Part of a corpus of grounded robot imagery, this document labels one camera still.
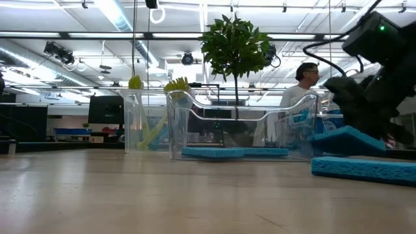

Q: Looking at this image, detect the black cabinet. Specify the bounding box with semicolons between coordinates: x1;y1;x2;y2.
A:
0;103;49;143

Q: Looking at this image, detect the clear bin with curved handles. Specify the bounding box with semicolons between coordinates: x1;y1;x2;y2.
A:
166;90;319;163

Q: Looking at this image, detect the thin black hanging cable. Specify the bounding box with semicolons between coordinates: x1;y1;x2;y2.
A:
327;0;333;79
131;0;140;79

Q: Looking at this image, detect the white ring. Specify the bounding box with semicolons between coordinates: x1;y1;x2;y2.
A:
149;5;166;25

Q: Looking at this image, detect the tall clear plastic bin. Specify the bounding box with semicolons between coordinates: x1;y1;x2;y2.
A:
118;89;172;154

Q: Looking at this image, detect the black aluminium table frame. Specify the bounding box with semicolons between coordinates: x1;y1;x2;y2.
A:
0;139;416;162

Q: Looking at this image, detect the yellow-green dish brush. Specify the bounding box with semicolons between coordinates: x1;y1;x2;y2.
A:
128;75;170;151
138;77;192;151

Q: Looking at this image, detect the black monitor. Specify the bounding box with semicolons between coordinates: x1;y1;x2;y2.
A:
87;95;124;125

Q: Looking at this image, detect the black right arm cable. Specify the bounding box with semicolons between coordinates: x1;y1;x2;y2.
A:
302;0;384;77

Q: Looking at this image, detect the black light bar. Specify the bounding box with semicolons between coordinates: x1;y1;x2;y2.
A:
0;31;416;42

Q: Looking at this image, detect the blue crate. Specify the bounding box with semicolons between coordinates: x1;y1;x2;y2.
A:
53;127;92;142

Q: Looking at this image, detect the person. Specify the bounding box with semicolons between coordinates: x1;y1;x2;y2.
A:
256;62;323;147

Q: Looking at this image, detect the round black ceiling light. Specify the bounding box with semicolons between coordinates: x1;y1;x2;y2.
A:
181;51;195;66

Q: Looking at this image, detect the black track light cluster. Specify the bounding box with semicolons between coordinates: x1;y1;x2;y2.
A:
43;41;76;66

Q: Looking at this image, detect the black ceiling device with cable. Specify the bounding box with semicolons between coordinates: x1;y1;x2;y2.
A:
263;44;282;69

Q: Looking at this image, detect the potted small green tree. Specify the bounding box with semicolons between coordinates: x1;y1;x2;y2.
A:
198;14;274;147

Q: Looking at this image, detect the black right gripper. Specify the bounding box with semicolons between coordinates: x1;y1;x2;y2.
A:
324;57;416;146

